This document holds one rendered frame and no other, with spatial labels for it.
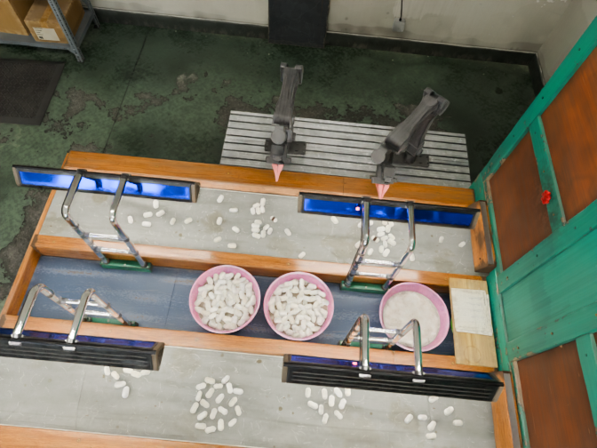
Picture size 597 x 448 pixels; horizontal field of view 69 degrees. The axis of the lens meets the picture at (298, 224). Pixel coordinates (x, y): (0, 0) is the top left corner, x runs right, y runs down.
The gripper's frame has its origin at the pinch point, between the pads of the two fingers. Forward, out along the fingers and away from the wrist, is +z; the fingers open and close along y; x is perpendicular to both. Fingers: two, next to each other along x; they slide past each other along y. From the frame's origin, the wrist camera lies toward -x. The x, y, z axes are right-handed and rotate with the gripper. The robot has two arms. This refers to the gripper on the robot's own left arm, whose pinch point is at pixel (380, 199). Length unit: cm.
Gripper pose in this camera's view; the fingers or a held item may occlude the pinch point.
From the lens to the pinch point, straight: 179.6
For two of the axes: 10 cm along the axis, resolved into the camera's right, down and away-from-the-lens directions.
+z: -0.9, 9.7, 2.2
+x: 0.2, -2.2, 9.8
